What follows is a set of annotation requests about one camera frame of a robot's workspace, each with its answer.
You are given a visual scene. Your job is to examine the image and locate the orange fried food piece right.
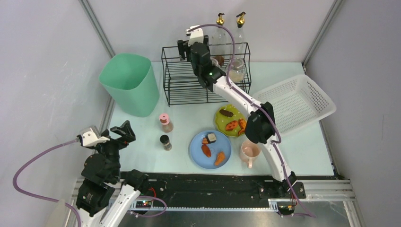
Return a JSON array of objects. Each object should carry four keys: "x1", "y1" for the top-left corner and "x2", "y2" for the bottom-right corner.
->
[{"x1": 237, "y1": 118, "x2": 247, "y2": 136}]

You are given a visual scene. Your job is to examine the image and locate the white plastic basket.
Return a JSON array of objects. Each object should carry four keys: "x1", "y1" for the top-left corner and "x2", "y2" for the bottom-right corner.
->
[{"x1": 253, "y1": 74, "x2": 337, "y2": 136}]

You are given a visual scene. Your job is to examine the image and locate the pink mug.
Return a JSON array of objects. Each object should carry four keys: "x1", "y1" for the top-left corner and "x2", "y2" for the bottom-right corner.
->
[{"x1": 240, "y1": 140, "x2": 261, "y2": 169}]

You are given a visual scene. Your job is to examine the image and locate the small black lid bottle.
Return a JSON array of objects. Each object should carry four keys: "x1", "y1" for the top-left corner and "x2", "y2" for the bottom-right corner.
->
[{"x1": 159, "y1": 135, "x2": 172, "y2": 150}]

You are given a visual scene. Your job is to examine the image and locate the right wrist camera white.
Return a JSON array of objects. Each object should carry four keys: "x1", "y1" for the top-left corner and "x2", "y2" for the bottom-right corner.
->
[{"x1": 186, "y1": 25, "x2": 204, "y2": 46}]

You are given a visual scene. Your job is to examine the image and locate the pink lid spice bottle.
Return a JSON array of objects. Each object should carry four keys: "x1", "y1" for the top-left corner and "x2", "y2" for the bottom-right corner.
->
[{"x1": 159, "y1": 113, "x2": 174, "y2": 133}]

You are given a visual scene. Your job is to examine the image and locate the glass oil bottle gold spout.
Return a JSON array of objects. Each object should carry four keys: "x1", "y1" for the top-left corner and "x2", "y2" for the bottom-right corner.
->
[{"x1": 235, "y1": 11, "x2": 246, "y2": 58}]

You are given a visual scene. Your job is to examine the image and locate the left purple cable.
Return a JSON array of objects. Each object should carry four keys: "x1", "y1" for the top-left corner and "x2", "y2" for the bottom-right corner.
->
[{"x1": 12, "y1": 138, "x2": 83, "y2": 227}]

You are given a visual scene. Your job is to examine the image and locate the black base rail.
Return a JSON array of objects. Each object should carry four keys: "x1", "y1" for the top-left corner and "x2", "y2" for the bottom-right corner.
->
[{"x1": 142, "y1": 173, "x2": 306, "y2": 210}]

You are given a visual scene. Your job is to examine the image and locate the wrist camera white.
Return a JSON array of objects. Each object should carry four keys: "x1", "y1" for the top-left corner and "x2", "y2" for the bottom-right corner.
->
[
  {"x1": 77, "y1": 125, "x2": 110, "y2": 147},
  {"x1": 186, "y1": 25, "x2": 204, "y2": 46}
]

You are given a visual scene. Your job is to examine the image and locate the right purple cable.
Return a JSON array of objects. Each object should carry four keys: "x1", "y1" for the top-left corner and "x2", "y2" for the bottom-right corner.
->
[{"x1": 188, "y1": 24, "x2": 316, "y2": 218}]

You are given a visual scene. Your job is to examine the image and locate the green plastic waste bin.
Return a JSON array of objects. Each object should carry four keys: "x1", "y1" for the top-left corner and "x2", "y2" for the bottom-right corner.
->
[{"x1": 99, "y1": 53, "x2": 159, "y2": 117}]

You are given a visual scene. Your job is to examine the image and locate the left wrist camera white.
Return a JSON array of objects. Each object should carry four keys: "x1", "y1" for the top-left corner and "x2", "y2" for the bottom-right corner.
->
[{"x1": 77, "y1": 125, "x2": 110, "y2": 147}]

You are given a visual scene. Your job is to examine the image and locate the purple cable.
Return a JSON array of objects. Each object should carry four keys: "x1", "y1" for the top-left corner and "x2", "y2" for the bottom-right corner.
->
[
  {"x1": 188, "y1": 24, "x2": 316, "y2": 218},
  {"x1": 12, "y1": 138, "x2": 83, "y2": 227}
]

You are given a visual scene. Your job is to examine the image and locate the black wire rack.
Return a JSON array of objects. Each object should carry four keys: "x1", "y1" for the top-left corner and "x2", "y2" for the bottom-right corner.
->
[{"x1": 161, "y1": 42, "x2": 252, "y2": 106}]

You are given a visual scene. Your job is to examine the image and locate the orange fried food piece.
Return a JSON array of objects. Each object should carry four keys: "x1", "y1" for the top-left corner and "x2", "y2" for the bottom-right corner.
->
[
  {"x1": 237, "y1": 118, "x2": 247, "y2": 136},
  {"x1": 225, "y1": 120, "x2": 238, "y2": 131}
]

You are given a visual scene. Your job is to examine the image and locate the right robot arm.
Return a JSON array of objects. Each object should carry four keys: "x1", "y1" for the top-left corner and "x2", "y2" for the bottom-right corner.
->
[{"x1": 177, "y1": 35, "x2": 297, "y2": 192}]

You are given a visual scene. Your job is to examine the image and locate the dark brown food piece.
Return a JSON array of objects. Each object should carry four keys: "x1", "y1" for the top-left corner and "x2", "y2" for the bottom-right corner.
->
[{"x1": 219, "y1": 109, "x2": 234, "y2": 118}]

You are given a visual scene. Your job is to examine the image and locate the blue plate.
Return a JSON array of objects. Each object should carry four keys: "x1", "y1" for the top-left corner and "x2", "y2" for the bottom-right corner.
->
[{"x1": 188, "y1": 130, "x2": 232, "y2": 170}]

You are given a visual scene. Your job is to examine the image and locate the green dotted plate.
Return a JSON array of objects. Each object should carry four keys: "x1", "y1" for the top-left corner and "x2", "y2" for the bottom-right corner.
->
[{"x1": 214, "y1": 105, "x2": 247, "y2": 137}]

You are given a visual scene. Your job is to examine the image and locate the sushi toy piece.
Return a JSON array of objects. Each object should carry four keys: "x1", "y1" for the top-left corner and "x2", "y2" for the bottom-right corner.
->
[{"x1": 202, "y1": 133, "x2": 217, "y2": 145}]

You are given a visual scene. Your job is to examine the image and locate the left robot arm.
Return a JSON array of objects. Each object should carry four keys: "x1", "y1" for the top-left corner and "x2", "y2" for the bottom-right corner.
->
[{"x1": 76, "y1": 120, "x2": 149, "y2": 227}]

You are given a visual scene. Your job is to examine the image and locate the glass jar beige contents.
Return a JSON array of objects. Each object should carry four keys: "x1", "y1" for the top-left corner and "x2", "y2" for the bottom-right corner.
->
[
  {"x1": 210, "y1": 57, "x2": 220, "y2": 68},
  {"x1": 224, "y1": 58, "x2": 246, "y2": 83}
]

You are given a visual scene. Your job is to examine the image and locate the red-brown food piece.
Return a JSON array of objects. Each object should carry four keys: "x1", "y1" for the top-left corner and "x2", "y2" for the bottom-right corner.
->
[{"x1": 201, "y1": 144, "x2": 211, "y2": 157}]

